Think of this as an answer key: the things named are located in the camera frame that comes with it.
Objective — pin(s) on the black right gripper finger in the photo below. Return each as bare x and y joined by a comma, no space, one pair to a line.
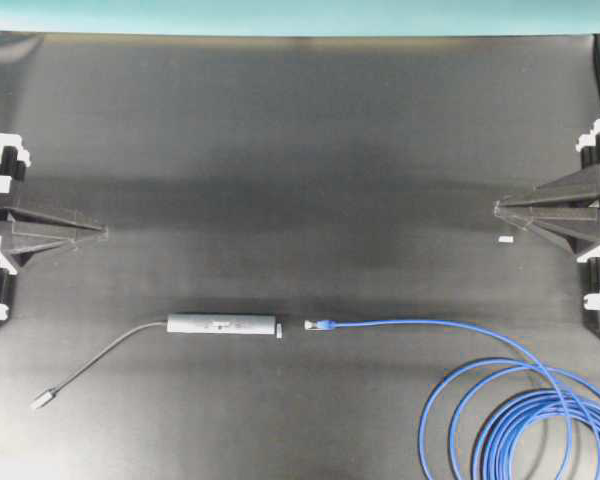
577,230
579,186

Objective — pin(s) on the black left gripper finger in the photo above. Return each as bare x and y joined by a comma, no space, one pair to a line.
45,210
20,250

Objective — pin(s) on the grey USB hub with cable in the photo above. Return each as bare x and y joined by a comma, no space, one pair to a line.
175,323

